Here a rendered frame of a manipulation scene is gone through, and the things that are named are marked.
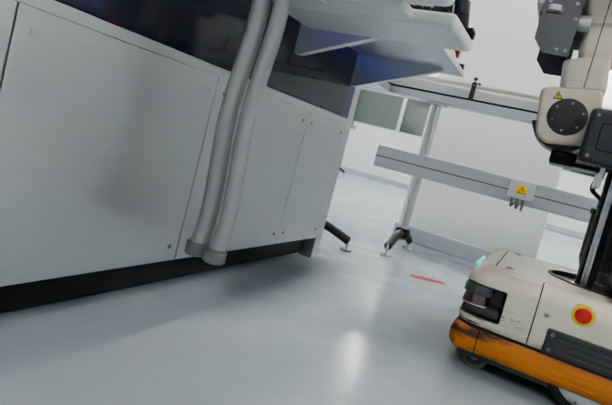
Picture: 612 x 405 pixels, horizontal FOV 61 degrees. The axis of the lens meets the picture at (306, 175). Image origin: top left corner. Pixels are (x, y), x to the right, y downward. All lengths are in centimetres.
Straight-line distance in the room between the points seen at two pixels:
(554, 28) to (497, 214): 188
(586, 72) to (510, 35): 189
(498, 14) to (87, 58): 286
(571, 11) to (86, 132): 130
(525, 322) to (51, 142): 115
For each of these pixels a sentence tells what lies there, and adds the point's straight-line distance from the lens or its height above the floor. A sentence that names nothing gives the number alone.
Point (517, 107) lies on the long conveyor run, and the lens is 279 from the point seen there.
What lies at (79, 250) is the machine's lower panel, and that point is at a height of 14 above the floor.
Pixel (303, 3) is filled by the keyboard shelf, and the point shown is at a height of 79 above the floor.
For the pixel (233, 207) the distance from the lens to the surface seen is 109.
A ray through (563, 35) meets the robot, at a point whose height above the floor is 94.
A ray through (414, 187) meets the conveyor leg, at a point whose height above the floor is 37.
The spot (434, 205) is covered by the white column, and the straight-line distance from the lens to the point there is 343.
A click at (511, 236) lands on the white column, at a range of 337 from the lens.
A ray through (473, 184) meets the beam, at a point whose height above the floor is 47.
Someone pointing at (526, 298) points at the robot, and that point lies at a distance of 144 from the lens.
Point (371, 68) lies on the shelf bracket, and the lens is 208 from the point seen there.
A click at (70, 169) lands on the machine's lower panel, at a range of 109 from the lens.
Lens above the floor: 49
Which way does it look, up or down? 4 degrees down
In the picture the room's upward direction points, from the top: 15 degrees clockwise
